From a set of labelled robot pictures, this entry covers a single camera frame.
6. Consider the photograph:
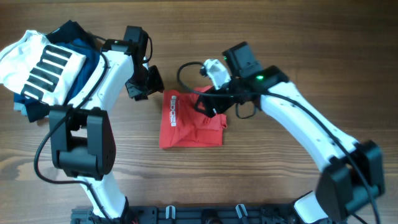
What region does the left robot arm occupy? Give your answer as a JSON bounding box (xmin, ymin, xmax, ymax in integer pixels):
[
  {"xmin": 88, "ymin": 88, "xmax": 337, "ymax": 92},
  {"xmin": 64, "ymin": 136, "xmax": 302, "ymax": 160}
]
[{"xmin": 34, "ymin": 26, "xmax": 164, "ymax": 223}]

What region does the blue folded shirt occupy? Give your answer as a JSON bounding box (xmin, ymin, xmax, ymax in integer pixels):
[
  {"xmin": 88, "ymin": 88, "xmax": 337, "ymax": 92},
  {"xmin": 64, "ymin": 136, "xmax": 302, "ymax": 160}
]
[{"xmin": 12, "ymin": 39, "xmax": 101, "ymax": 105}]

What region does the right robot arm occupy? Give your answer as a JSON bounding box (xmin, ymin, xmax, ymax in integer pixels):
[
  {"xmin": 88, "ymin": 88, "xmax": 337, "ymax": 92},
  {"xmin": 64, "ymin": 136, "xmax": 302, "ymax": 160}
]
[{"xmin": 195, "ymin": 42, "xmax": 385, "ymax": 223}]

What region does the red printed t-shirt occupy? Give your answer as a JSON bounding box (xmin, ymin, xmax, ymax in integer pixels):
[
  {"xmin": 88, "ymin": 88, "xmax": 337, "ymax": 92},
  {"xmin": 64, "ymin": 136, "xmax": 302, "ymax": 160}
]
[{"xmin": 159, "ymin": 90, "xmax": 227, "ymax": 149}]

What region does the white black striped folded shirt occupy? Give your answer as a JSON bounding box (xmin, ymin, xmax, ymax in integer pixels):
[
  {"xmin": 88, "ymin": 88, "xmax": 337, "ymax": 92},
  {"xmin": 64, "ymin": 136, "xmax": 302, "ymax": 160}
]
[{"xmin": 0, "ymin": 29, "xmax": 87, "ymax": 110}]

